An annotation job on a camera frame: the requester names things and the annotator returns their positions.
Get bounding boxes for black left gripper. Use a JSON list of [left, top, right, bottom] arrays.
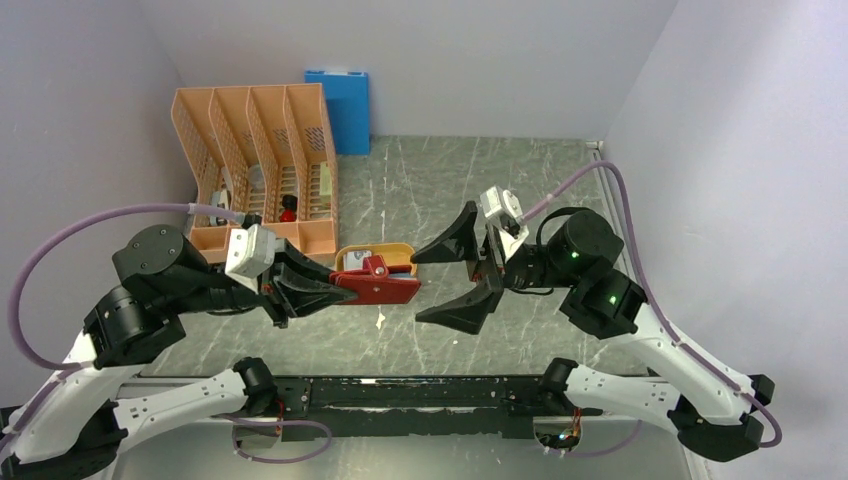
[[169, 234, 361, 326]]

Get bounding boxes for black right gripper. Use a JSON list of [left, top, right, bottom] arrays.
[[409, 201, 579, 333]]

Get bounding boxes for yellow oval tray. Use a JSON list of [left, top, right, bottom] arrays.
[[335, 243, 417, 276]]

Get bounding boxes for red leather card holder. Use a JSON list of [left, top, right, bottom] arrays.
[[329, 255, 421, 305]]

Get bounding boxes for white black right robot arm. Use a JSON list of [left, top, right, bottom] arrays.
[[411, 202, 775, 462]]

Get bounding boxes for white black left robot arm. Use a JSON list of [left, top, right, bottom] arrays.
[[1, 224, 354, 479]]

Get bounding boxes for credit cards stack in tray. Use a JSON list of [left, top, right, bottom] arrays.
[[342, 249, 373, 271]]

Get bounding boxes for black red item in organizer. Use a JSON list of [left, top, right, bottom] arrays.
[[279, 194, 298, 223]]

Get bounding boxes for beige eraser block in organizer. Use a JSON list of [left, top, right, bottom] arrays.
[[319, 162, 334, 203]]

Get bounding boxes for white stapler in organizer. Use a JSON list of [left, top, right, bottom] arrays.
[[208, 189, 230, 225]]

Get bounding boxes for orange plastic file organizer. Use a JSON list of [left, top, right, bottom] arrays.
[[171, 83, 340, 264]]

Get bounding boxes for blue plastic box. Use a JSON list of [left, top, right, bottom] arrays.
[[304, 70, 371, 156]]

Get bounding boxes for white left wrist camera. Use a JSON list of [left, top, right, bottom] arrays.
[[224, 225, 277, 279]]

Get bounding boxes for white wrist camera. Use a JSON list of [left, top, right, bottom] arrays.
[[480, 186, 529, 260], [224, 225, 277, 279]]

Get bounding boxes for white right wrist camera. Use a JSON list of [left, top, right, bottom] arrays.
[[480, 186, 529, 260]]

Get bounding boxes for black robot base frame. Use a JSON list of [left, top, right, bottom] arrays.
[[236, 375, 575, 442]]

